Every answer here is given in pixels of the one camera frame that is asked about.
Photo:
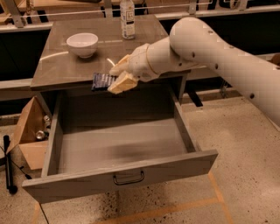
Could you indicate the black drawer handle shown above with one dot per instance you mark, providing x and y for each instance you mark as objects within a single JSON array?
[{"x": 128, "y": 179}]

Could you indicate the open grey top drawer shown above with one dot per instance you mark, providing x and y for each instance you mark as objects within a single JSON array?
[{"x": 85, "y": 151}]

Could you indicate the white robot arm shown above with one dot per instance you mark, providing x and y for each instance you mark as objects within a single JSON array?
[{"x": 192, "y": 43}]

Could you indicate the black pole on floor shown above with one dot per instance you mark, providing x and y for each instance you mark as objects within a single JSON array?
[{"x": 8, "y": 167}]

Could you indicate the grey cabinet counter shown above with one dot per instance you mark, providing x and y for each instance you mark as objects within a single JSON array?
[{"x": 61, "y": 71}]

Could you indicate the white ceramic bowl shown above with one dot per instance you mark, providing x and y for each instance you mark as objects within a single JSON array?
[{"x": 83, "y": 44}]

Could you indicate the white labelled drink bottle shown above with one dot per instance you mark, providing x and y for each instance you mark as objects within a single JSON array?
[{"x": 127, "y": 9}]

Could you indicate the aluminium can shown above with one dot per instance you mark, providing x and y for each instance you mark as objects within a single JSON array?
[
  {"x": 41, "y": 135},
  {"x": 47, "y": 121}
]

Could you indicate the brown cardboard box with cans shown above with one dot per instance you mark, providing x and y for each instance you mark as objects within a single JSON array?
[{"x": 24, "y": 138}]

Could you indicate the blue rxbar blueberry bar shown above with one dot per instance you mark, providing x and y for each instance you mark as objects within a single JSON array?
[{"x": 101, "y": 81}]

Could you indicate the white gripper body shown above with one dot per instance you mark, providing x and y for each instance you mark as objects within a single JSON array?
[{"x": 138, "y": 62}]

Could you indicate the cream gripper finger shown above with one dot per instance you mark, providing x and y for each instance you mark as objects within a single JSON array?
[
  {"x": 121, "y": 66},
  {"x": 124, "y": 82}
]

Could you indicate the upper aluminium can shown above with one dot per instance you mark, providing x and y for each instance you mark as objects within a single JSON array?
[{"x": 47, "y": 121}]

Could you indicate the lower aluminium can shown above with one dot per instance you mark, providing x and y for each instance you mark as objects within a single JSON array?
[{"x": 41, "y": 135}]

